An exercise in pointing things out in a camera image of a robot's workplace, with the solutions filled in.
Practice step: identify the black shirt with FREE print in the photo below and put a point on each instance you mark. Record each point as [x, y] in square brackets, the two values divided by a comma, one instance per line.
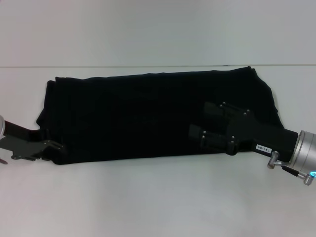
[148, 116]

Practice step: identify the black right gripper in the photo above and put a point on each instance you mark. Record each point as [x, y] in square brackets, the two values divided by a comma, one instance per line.
[256, 138]

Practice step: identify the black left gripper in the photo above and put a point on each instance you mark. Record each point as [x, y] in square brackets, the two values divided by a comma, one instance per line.
[22, 144]

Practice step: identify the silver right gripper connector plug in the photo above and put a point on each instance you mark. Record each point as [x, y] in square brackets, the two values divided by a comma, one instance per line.
[272, 160]

